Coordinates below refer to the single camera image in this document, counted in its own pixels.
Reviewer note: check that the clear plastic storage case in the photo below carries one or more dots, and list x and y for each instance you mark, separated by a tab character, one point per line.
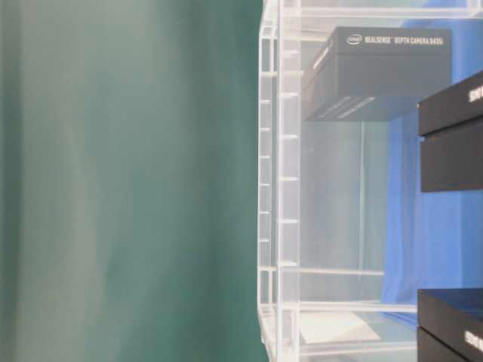
322	188

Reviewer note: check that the green table cloth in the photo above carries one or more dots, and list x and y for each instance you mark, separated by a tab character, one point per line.
128	181

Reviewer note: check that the black realsense box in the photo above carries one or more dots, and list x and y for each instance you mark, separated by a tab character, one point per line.
449	324
450	123
377	73

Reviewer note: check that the blue cloth liner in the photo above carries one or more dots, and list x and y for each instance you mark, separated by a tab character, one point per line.
433	240

